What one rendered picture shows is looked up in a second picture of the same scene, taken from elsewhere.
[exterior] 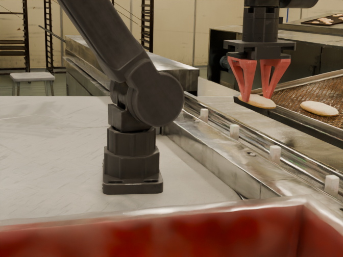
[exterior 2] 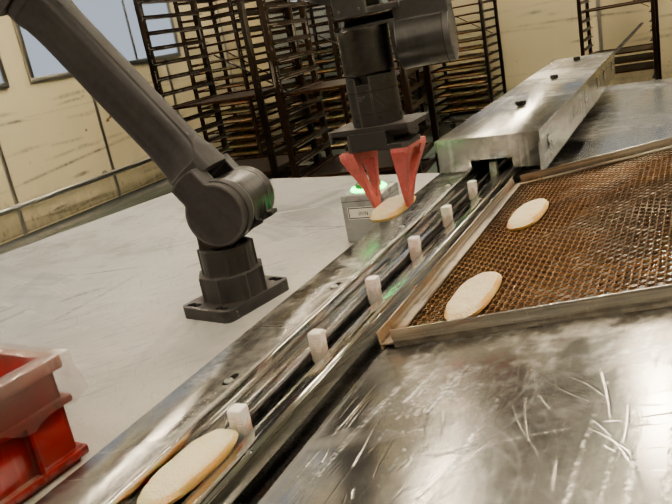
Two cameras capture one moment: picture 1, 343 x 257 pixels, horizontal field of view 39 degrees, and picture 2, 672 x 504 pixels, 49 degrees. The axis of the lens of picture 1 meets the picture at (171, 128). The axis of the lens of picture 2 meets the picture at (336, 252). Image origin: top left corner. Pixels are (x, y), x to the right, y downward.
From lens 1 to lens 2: 74 cm
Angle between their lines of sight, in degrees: 46
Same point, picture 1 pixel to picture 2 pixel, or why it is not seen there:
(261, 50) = (356, 139)
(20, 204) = (115, 318)
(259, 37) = (356, 121)
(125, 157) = (202, 279)
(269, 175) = (280, 318)
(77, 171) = not seen: hidden behind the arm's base
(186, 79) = (519, 148)
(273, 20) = (369, 94)
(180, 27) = not seen: outside the picture
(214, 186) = not seen: hidden behind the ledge
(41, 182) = (169, 296)
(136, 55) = (186, 165)
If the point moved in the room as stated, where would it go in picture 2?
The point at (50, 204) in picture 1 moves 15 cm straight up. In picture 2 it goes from (131, 322) to (100, 212)
